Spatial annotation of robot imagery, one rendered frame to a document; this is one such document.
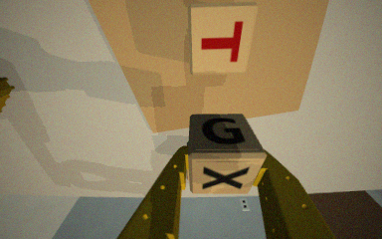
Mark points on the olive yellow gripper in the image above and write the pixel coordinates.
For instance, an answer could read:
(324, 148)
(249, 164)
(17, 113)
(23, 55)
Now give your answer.
(288, 212)

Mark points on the tan flat mat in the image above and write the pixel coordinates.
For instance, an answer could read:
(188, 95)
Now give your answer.
(149, 39)

